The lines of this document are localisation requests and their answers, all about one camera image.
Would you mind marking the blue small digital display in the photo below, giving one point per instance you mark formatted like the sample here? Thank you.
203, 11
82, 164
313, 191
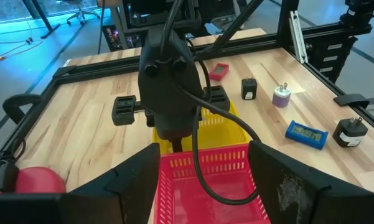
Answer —
305, 135

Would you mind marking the office swivel chair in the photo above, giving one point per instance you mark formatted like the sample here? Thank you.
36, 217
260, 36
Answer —
81, 14

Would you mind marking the purple white USB wall charger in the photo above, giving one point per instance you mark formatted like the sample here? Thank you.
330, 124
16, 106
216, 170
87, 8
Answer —
281, 98

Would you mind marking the black USB wall charger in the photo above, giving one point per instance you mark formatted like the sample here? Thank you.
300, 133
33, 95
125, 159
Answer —
348, 133
249, 89

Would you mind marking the yellow plastic basket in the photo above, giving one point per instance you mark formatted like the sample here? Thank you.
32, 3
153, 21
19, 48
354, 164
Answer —
224, 133

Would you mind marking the red desk lamp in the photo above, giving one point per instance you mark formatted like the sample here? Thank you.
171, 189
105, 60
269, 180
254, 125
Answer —
40, 180

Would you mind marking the silver aluminium bar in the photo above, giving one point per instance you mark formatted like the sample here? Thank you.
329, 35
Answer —
298, 37

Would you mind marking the black computer tower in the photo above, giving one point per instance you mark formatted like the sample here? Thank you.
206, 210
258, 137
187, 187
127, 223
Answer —
115, 37

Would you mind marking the black table edge bracket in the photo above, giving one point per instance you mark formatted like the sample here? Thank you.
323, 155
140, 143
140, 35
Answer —
351, 101

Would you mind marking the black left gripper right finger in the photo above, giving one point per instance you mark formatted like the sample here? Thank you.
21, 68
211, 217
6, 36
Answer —
298, 193

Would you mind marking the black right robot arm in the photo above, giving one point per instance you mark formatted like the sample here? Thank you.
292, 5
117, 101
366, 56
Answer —
143, 12

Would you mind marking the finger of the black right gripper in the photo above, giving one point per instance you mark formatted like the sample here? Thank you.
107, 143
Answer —
219, 99
123, 110

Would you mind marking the black desk leg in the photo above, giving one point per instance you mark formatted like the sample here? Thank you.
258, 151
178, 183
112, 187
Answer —
42, 20

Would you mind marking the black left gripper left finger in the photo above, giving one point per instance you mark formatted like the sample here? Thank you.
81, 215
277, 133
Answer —
96, 202

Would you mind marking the black metal table frame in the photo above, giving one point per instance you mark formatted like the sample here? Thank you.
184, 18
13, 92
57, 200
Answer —
96, 69

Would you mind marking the red plastic basket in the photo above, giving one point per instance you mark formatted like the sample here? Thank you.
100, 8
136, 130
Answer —
180, 199

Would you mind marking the red small digital display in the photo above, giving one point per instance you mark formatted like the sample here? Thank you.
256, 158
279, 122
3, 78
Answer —
219, 71

